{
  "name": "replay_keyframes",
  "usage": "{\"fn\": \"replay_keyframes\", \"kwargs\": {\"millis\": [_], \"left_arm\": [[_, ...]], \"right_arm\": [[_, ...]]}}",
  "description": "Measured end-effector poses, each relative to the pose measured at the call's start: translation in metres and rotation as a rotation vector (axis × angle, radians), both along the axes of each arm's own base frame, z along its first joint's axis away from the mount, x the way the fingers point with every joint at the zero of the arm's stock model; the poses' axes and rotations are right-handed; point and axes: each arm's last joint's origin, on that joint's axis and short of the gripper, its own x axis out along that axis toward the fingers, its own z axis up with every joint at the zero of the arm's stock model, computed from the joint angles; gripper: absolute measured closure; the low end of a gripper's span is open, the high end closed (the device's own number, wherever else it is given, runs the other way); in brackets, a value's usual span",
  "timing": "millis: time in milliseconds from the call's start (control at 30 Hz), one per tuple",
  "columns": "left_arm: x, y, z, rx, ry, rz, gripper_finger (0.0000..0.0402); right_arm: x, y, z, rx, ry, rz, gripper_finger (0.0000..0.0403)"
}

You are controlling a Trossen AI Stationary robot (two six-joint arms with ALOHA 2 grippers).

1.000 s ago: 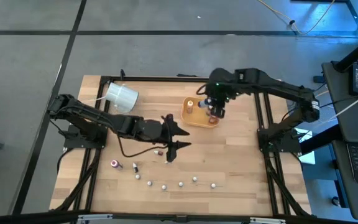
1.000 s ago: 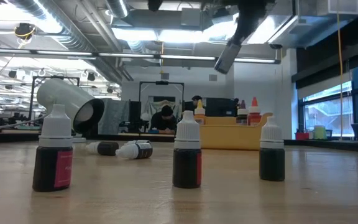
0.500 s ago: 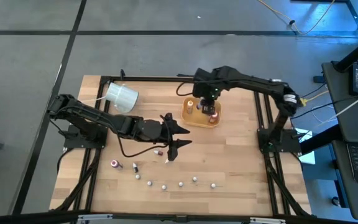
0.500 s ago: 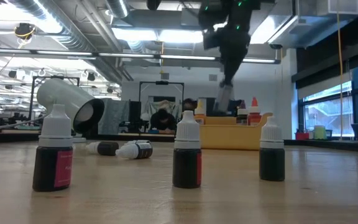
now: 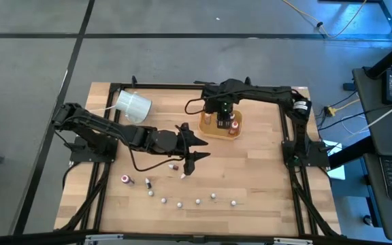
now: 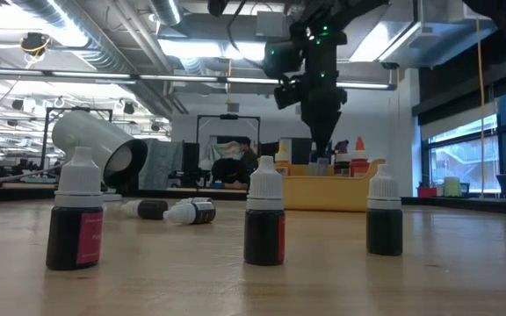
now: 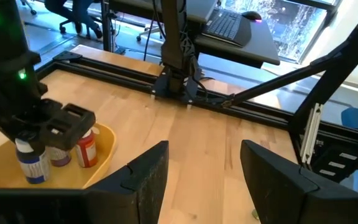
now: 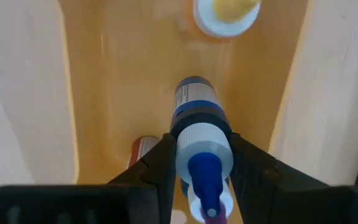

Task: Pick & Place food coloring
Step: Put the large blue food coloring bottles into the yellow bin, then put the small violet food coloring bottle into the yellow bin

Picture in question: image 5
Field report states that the black desk bar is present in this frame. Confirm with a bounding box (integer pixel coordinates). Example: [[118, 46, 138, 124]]
[[328, 135, 368, 170]]

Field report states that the black diagonal pole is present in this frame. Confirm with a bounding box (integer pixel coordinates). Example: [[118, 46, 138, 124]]
[[365, 39, 392, 80]]

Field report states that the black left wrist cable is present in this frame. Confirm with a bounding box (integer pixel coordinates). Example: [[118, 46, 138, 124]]
[[127, 144, 185, 172]]

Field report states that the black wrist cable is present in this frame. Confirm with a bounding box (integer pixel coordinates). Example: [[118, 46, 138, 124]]
[[184, 97, 208, 116], [127, 144, 185, 172]]

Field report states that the white paper sheet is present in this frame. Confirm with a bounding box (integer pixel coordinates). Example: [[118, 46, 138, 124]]
[[321, 139, 347, 181]]

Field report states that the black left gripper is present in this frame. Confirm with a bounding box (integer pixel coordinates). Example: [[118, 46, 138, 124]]
[[150, 122, 212, 176]]

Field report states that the black crossbar with silver brackets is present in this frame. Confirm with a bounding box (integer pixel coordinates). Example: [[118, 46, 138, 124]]
[[0, 230, 392, 245]]

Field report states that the black aluminium table frame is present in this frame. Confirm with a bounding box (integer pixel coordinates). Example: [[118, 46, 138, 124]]
[[54, 76, 342, 238]]

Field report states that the white lamp cable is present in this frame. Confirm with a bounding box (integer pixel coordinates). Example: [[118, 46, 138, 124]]
[[82, 105, 119, 114]]

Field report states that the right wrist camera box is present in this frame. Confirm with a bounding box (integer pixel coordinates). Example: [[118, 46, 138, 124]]
[[216, 112, 233, 129]]

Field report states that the yellow floor cable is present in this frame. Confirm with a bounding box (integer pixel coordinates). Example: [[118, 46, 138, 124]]
[[282, 0, 369, 39]]

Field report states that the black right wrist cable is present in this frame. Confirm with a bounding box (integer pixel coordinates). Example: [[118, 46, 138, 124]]
[[184, 97, 208, 116]]

